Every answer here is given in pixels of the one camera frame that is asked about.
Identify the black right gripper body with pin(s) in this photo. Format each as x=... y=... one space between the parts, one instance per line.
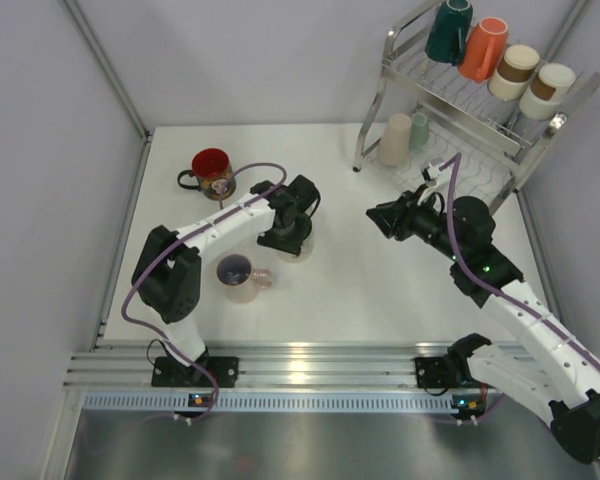
x=422 y=220

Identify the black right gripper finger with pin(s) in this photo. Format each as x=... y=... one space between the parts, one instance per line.
x=387 y=227
x=391 y=210

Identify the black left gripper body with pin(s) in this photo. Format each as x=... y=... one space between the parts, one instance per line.
x=287 y=239

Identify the green interior floral mug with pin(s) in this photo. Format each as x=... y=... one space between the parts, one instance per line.
x=306 y=247

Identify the beige tumbler cup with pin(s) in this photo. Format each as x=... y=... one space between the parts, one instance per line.
x=393 y=149

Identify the light teal mug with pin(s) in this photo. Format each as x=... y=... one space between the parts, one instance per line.
x=419 y=130

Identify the orange mug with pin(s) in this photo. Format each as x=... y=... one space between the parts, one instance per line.
x=485 y=47

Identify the small brown white cup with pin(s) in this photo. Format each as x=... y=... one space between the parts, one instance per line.
x=513 y=72

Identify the dark teal mug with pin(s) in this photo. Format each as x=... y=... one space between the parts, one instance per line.
x=447 y=41

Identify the steel lined paper cup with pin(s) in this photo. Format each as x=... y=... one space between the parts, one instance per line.
x=545 y=94

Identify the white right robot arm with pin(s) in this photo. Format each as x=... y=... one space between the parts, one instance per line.
x=564 y=391

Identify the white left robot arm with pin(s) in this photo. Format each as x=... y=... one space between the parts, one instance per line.
x=168 y=275

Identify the stainless steel dish rack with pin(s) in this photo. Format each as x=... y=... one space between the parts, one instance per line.
x=500 y=147

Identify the pink purple mug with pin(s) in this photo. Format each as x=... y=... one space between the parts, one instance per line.
x=240 y=280

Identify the red skull mug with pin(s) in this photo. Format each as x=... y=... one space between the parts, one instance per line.
x=210 y=173

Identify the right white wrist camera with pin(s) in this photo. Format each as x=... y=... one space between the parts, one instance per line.
x=430 y=171

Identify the grey slotted cable duct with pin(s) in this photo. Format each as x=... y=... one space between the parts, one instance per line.
x=276 y=402

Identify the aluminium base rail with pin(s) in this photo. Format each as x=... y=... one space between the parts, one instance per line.
x=289 y=366

